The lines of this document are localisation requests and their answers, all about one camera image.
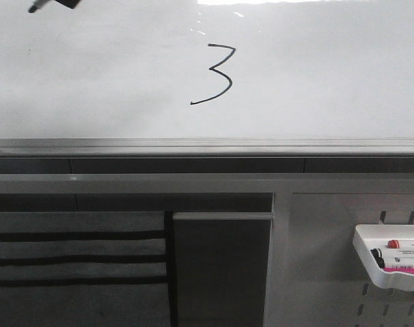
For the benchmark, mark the white metal pegboard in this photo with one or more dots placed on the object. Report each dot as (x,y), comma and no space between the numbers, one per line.
(316,277)

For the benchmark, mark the red-capped white marker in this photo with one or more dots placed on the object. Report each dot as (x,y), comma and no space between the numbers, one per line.
(400,244)

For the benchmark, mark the dark grey panel board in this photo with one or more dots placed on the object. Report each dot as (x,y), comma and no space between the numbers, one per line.
(222,267)

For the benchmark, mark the white whiteboard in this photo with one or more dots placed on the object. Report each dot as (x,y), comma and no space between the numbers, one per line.
(198,69)

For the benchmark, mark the lower black-capped white marker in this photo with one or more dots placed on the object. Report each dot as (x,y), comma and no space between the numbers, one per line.
(395,262)

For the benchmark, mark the white plastic marker bin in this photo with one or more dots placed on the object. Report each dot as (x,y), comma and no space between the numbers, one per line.
(368,237)

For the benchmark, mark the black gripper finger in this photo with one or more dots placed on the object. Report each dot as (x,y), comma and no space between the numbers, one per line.
(72,4)

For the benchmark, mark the black-capped white marker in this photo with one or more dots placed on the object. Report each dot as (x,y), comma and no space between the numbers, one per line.
(392,253)
(395,262)

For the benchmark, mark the white black-tipped whiteboard marker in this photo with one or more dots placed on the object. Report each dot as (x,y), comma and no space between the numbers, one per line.
(37,5)

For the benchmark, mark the upper black-capped white marker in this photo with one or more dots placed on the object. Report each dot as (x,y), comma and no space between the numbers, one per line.
(392,253)

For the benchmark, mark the grey aluminium whiteboard tray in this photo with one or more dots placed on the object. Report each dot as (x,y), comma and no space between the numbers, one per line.
(206,147)

